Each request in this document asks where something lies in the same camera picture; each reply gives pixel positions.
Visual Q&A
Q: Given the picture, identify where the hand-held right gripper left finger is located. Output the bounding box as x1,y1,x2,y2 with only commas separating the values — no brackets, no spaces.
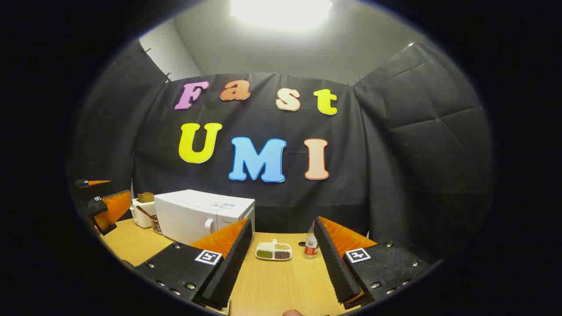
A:
134,218,254,310

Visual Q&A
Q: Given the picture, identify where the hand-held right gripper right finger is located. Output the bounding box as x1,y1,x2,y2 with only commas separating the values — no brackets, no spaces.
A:
313,216,431,310

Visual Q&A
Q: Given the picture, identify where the large ceiling light panel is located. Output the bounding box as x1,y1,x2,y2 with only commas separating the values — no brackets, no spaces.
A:
231,0,334,29

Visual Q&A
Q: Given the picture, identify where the clear plastic bottle red label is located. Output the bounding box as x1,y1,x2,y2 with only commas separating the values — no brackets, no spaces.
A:
304,221,320,259

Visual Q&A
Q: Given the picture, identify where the white toaster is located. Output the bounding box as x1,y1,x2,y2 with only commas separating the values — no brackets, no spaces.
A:
130,198,156,229

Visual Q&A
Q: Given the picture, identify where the white divided dish with beans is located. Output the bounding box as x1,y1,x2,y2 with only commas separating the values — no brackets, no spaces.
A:
255,239,293,262

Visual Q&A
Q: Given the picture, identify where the white microwave oven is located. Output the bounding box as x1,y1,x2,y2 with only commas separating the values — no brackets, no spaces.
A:
154,190,256,245

